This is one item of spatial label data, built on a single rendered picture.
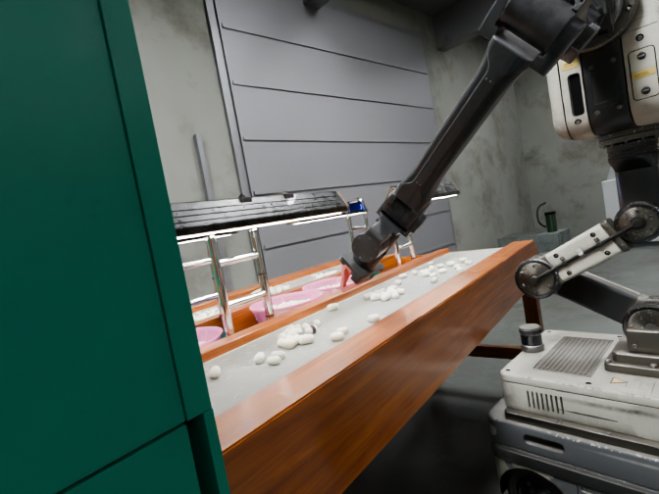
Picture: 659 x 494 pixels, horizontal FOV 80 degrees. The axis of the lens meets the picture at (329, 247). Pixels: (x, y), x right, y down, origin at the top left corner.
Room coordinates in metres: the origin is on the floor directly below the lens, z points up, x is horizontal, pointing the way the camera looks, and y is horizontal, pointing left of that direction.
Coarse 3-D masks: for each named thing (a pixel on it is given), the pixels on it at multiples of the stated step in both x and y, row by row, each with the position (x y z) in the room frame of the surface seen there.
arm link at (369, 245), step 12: (384, 204) 0.79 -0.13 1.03; (384, 216) 0.80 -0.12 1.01; (420, 216) 0.77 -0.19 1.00; (372, 228) 0.73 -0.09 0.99; (384, 228) 0.75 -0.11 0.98; (396, 228) 0.78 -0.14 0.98; (360, 240) 0.75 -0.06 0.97; (372, 240) 0.73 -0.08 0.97; (384, 240) 0.75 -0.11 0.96; (360, 252) 0.75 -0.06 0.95; (372, 252) 0.74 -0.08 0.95
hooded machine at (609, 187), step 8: (608, 176) 5.19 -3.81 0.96; (608, 184) 5.16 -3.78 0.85; (616, 184) 5.10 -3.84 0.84; (608, 192) 5.17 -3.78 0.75; (616, 192) 5.11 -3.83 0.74; (608, 200) 5.18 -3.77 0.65; (616, 200) 5.12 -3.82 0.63; (608, 208) 5.19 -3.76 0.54; (616, 208) 5.12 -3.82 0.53; (608, 216) 5.20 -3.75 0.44; (656, 240) 4.84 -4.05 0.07
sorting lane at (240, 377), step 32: (448, 256) 1.97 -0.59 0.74; (480, 256) 1.78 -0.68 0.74; (384, 288) 1.42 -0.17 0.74; (416, 288) 1.32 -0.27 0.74; (320, 320) 1.13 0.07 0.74; (352, 320) 1.06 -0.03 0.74; (256, 352) 0.92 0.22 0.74; (288, 352) 0.88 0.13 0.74; (320, 352) 0.84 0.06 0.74; (224, 384) 0.75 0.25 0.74; (256, 384) 0.72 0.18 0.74
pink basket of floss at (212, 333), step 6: (198, 330) 1.18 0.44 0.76; (204, 330) 1.18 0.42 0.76; (210, 330) 1.16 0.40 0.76; (216, 330) 1.14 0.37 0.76; (222, 330) 1.08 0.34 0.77; (198, 336) 1.17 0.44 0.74; (204, 336) 1.17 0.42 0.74; (210, 336) 1.16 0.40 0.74; (216, 336) 1.03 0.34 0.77; (210, 342) 1.00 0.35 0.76
